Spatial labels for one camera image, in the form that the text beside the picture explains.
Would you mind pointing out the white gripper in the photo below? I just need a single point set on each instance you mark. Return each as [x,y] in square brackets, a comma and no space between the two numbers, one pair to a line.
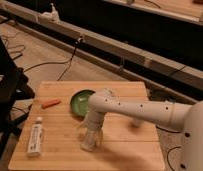
[93,122]

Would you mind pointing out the white sponge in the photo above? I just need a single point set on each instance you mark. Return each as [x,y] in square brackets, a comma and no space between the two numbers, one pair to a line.
[90,141]

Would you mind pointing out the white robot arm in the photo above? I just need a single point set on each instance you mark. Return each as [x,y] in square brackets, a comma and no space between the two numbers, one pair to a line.
[187,119]

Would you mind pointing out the green ceramic bowl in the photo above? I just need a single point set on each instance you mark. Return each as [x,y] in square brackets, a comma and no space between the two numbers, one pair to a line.
[79,102]

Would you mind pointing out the white tube bottle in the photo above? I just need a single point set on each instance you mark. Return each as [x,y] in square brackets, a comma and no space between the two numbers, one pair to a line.
[35,140]

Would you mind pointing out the orange carrot toy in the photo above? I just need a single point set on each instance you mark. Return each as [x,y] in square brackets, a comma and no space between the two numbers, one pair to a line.
[50,103]

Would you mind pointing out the black chair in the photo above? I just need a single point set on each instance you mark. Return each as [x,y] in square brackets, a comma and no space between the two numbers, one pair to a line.
[13,87]

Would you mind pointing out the grey metal rail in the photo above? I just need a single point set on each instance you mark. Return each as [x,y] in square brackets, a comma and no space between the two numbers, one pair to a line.
[161,47]

